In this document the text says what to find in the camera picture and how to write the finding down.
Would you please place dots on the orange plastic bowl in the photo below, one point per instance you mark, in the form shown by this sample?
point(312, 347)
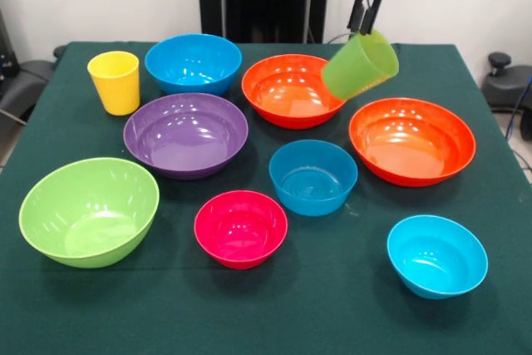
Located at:
point(411, 143)
point(287, 93)

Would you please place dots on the dark green tablecloth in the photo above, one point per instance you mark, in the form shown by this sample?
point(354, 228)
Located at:
point(249, 313)

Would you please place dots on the yellow plastic cup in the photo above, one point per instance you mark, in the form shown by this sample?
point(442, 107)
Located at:
point(115, 89)

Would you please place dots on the small cyan plastic bowl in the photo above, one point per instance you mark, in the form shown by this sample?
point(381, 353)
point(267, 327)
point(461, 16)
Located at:
point(436, 255)

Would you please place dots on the pink plastic bowl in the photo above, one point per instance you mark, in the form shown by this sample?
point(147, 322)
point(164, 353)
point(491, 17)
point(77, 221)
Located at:
point(241, 229)

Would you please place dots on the small dark blue bowl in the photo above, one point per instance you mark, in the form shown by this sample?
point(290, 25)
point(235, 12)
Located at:
point(313, 179)

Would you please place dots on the black equipment base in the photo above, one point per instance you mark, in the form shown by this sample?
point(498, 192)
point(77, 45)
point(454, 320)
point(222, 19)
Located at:
point(29, 76)
point(503, 89)

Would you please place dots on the large green plastic bowl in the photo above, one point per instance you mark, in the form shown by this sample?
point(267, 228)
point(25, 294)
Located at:
point(87, 214)

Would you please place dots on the purple plastic bowl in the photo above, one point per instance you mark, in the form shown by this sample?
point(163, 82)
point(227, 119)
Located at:
point(184, 135)

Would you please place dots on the green plastic cup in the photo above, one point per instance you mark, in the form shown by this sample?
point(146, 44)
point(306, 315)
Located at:
point(357, 68)

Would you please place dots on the large blue plastic bowl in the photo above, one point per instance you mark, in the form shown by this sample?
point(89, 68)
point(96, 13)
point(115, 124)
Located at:
point(193, 64)

